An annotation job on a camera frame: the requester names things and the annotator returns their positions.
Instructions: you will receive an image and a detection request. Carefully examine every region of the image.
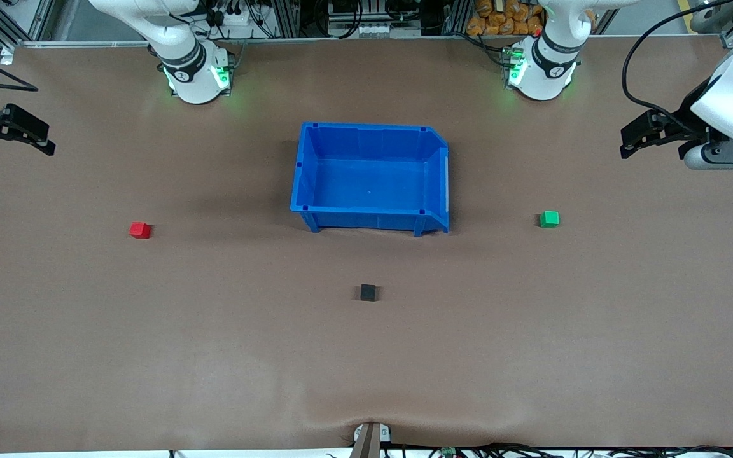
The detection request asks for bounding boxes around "blue plastic storage bin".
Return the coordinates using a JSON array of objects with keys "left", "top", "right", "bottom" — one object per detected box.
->
[{"left": 290, "top": 121, "right": 451, "bottom": 237}]

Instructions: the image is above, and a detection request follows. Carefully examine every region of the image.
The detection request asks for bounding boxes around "metal table edge clamp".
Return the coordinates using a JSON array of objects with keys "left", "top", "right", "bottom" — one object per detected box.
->
[{"left": 353, "top": 421, "right": 393, "bottom": 458}]

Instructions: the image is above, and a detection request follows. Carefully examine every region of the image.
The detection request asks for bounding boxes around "black electronics rack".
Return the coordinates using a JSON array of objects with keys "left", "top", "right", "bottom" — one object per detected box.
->
[{"left": 300, "top": 0, "right": 447, "bottom": 38}]

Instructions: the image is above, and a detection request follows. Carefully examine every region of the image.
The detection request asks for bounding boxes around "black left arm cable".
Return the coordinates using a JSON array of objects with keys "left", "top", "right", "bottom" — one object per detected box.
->
[{"left": 622, "top": 0, "right": 733, "bottom": 128}]

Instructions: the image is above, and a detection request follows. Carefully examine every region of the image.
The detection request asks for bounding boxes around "white power strip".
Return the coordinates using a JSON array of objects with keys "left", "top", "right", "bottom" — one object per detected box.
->
[{"left": 204, "top": 5, "right": 259, "bottom": 29}]

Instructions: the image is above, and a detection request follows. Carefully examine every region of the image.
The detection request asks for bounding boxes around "orange toy bread pile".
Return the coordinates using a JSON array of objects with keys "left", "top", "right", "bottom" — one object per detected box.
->
[{"left": 466, "top": 0, "right": 545, "bottom": 37}]

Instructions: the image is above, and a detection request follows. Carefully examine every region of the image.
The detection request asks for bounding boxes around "white connector block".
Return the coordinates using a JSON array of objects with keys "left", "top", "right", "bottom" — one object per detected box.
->
[{"left": 355, "top": 23, "right": 407, "bottom": 37}]

